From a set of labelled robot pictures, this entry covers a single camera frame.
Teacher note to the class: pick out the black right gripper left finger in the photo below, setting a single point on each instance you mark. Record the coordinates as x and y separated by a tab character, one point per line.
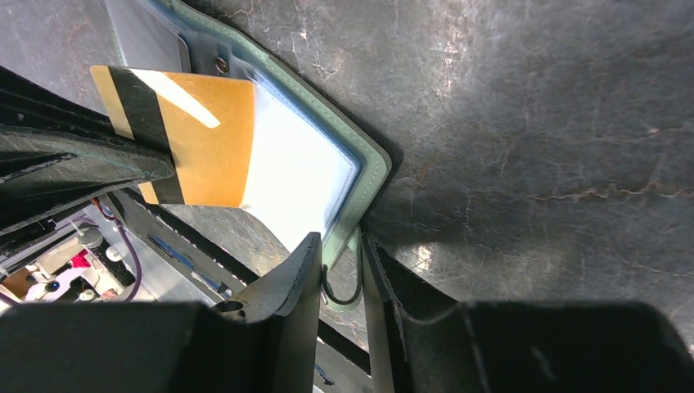
263	339

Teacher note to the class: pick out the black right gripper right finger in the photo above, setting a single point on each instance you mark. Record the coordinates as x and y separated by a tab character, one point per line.
422	340

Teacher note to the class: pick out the green card holder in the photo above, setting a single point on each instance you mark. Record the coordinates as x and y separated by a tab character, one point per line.
311	168

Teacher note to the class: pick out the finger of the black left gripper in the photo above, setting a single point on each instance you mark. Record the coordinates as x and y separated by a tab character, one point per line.
56	154

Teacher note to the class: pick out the gold striped credit card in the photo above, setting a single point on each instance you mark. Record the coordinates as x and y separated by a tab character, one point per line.
205	124

